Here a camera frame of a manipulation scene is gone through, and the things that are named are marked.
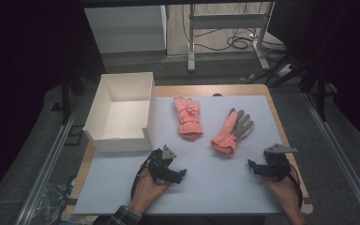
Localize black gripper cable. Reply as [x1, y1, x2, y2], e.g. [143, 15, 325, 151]
[130, 154, 154, 202]
[288, 168, 305, 210]

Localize pink glove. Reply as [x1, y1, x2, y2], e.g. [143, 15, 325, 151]
[210, 107, 255, 156]
[172, 96, 204, 141]

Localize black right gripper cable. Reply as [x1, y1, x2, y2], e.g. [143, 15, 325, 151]
[288, 168, 305, 210]

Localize grey metal stand frame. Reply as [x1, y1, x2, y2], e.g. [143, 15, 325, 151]
[187, 2, 277, 73]

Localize black floor cables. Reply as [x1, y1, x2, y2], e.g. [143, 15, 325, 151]
[182, 3, 288, 54]

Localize white power strip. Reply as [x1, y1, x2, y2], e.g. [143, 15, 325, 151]
[276, 63, 293, 78]

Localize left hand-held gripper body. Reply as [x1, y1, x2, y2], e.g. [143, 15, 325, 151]
[146, 144, 178, 186]

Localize clear plastic bag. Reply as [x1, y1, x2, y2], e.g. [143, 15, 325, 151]
[37, 179, 77, 225]

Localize person's left hand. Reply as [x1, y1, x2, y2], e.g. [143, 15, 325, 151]
[128, 170, 172, 215]

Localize light blue mat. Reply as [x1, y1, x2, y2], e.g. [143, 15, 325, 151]
[73, 95, 294, 217]

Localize white cabinet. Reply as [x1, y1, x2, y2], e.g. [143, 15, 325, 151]
[83, 5, 168, 54]

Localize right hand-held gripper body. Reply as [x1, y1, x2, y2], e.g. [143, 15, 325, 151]
[262, 142, 298, 183]

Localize person's right hand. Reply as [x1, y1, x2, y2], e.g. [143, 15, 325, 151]
[263, 168, 301, 210]

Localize aluminium rail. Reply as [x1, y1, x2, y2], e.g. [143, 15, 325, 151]
[302, 91, 360, 225]
[13, 95, 86, 225]

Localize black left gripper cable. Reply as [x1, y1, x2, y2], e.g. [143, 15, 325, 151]
[130, 154, 154, 202]

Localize black stand leg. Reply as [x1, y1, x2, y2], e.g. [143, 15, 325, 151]
[51, 73, 73, 126]

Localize white box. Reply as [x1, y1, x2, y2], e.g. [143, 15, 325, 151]
[82, 71, 158, 154]

